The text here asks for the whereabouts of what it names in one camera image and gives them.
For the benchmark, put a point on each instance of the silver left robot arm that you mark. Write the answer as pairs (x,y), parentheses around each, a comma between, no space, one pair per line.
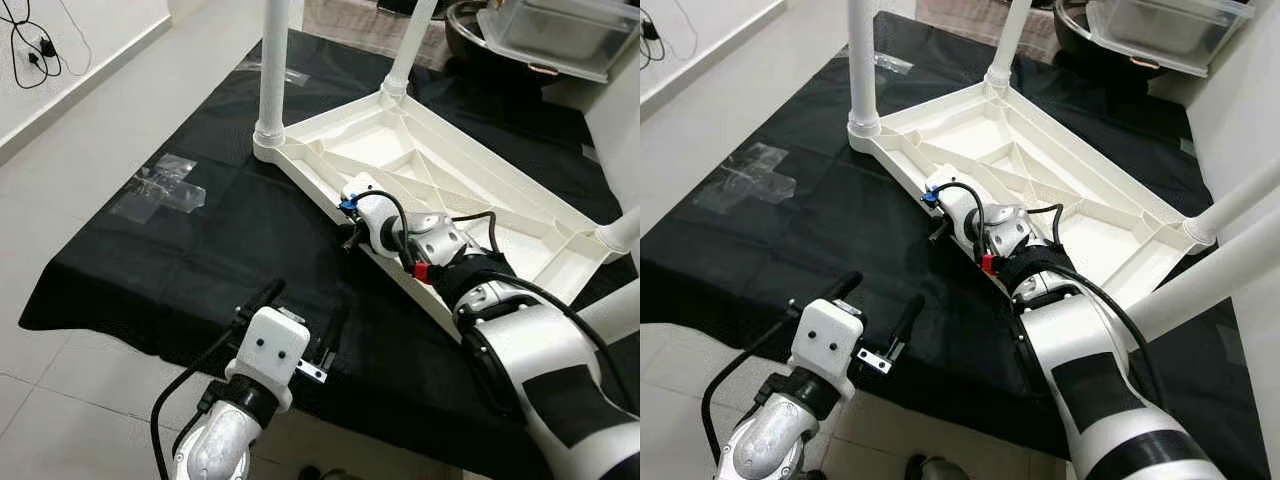
(225,440)
(780,435)

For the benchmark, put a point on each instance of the stainless steel container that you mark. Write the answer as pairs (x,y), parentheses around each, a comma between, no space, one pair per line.
(560,30)
(1170,25)

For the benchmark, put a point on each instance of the floral cloth covered stand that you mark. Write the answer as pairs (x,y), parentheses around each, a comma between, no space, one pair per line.
(350,18)
(960,12)

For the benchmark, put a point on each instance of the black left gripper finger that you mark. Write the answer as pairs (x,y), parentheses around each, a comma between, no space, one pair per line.
(334,332)
(262,298)
(905,320)
(835,288)

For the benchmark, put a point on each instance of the white ribbed plastic tabletop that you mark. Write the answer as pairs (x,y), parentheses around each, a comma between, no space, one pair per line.
(980,135)
(380,130)

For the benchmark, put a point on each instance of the clear tape patch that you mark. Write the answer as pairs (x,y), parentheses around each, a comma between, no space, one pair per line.
(160,190)
(748,180)

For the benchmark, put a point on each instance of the black wok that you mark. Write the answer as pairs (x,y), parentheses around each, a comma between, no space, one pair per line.
(1070,35)
(465,40)

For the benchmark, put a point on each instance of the black tablecloth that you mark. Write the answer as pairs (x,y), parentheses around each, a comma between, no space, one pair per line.
(800,270)
(200,270)

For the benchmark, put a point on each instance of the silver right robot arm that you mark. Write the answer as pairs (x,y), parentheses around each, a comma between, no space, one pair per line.
(560,380)
(1100,380)

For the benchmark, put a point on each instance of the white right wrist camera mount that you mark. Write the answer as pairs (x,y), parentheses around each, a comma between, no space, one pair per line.
(955,205)
(372,210)

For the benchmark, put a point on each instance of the silver robot right leg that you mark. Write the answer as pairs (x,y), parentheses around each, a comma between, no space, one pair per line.
(932,468)
(325,473)

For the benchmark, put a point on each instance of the black power adapter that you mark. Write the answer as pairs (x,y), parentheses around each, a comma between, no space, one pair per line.
(46,45)
(650,30)

